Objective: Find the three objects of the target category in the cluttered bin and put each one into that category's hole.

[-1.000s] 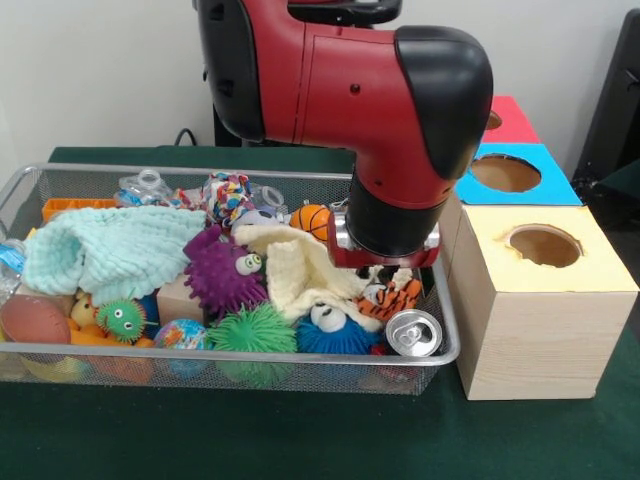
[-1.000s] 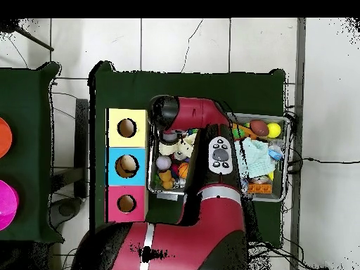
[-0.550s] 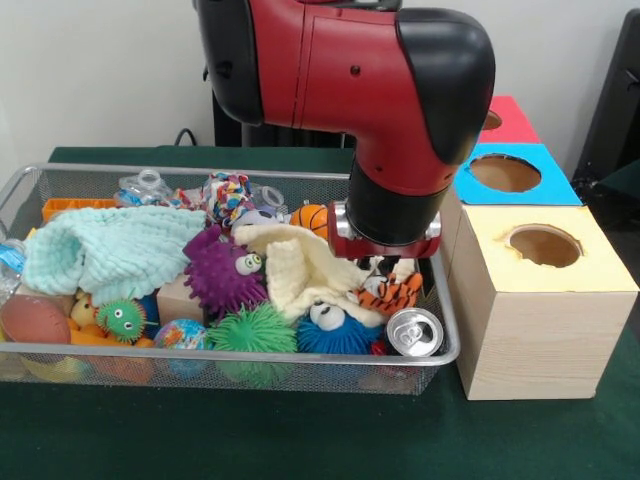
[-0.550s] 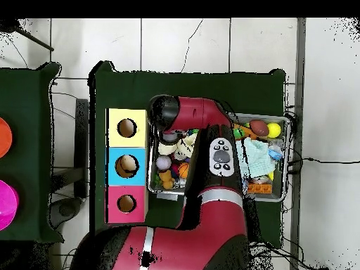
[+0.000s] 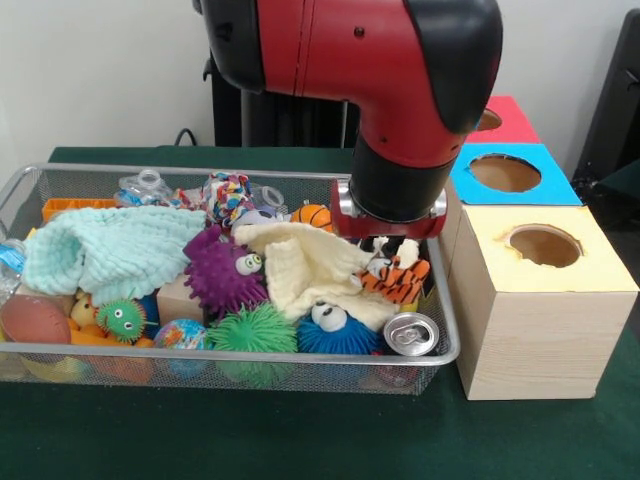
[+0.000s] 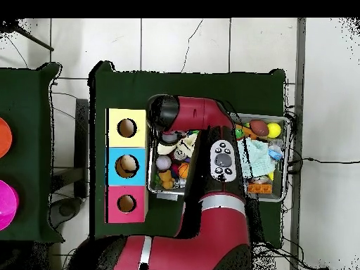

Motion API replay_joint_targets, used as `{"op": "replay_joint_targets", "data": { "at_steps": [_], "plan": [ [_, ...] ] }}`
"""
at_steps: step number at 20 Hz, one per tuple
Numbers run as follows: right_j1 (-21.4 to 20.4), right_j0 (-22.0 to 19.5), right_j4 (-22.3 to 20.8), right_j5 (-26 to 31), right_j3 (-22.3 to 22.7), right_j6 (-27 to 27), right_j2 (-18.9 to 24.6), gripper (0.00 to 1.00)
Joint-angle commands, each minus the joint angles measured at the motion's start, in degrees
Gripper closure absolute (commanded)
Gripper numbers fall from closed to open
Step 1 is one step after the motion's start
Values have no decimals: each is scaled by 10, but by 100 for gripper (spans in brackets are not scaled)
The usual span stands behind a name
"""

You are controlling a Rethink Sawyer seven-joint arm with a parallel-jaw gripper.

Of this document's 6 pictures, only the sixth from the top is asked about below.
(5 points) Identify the orange disc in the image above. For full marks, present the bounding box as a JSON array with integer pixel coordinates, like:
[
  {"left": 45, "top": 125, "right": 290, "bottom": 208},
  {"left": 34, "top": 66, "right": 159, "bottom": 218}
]
[{"left": 0, "top": 117, "right": 13, "bottom": 160}]

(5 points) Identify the dark green table cloth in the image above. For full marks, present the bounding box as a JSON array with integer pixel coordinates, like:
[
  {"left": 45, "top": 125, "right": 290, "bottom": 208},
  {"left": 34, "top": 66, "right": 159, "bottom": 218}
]
[{"left": 89, "top": 60, "right": 288, "bottom": 248}]

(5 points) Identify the clear mesh bin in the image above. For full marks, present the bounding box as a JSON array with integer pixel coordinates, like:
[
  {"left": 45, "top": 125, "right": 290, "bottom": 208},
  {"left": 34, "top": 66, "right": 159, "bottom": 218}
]
[{"left": 147, "top": 106, "right": 291, "bottom": 203}]

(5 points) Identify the pink disc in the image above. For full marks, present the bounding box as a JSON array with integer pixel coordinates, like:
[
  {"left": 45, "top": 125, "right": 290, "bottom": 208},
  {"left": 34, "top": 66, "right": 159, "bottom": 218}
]
[{"left": 0, "top": 179, "right": 20, "bottom": 231}]

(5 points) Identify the orange bear plush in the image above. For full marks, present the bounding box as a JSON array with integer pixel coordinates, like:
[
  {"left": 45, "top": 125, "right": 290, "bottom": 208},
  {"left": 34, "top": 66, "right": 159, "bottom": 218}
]
[{"left": 157, "top": 171, "right": 176, "bottom": 191}]

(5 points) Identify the black cable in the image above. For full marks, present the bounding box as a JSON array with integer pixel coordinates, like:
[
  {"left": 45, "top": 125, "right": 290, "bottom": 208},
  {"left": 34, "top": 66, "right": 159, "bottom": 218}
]
[{"left": 288, "top": 155, "right": 360, "bottom": 167}]

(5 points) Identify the orange toy brick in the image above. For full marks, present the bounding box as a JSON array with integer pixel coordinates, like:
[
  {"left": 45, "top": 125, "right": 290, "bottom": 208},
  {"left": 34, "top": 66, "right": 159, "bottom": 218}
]
[{"left": 247, "top": 183, "right": 274, "bottom": 195}]

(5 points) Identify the brown toy football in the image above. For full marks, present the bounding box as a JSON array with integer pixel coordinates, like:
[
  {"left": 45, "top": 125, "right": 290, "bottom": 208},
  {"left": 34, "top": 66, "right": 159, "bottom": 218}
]
[{"left": 250, "top": 119, "right": 271, "bottom": 137}]

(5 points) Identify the white ball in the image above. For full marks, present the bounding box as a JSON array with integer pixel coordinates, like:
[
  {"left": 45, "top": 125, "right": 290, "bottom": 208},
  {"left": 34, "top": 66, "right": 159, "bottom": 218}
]
[{"left": 156, "top": 155, "right": 172, "bottom": 172}]

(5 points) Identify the small orange basketball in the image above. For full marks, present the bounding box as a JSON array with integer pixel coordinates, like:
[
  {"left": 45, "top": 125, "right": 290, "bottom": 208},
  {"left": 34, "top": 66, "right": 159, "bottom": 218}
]
[{"left": 177, "top": 162, "right": 191, "bottom": 180}]

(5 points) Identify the pale yellow cloth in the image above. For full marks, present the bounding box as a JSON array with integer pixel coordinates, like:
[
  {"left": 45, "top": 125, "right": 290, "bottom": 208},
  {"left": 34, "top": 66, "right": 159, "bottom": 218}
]
[{"left": 157, "top": 132, "right": 199, "bottom": 163}]

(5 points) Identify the dark green side table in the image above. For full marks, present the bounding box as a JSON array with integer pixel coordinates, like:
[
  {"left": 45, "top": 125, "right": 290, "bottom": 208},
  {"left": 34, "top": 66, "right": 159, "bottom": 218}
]
[{"left": 0, "top": 61, "right": 63, "bottom": 244}]

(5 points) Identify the clear plastic bottle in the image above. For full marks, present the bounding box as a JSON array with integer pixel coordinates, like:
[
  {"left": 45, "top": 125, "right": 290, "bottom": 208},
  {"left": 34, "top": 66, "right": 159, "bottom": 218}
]
[{"left": 267, "top": 143, "right": 285, "bottom": 162}]

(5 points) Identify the mint green cloth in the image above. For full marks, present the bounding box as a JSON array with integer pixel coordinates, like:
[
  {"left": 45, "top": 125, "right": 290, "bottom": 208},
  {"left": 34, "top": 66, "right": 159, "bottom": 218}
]
[{"left": 238, "top": 139, "right": 272, "bottom": 179}]

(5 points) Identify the black tripod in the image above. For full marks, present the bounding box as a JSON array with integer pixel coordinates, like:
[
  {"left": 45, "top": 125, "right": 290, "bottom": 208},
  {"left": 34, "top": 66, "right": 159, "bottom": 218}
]
[{"left": 0, "top": 19, "right": 56, "bottom": 53}]

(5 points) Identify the yellow ball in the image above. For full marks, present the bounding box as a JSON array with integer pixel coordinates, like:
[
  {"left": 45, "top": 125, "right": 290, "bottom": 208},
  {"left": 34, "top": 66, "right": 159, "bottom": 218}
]
[{"left": 266, "top": 122, "right": 282, "bottom": 139}]

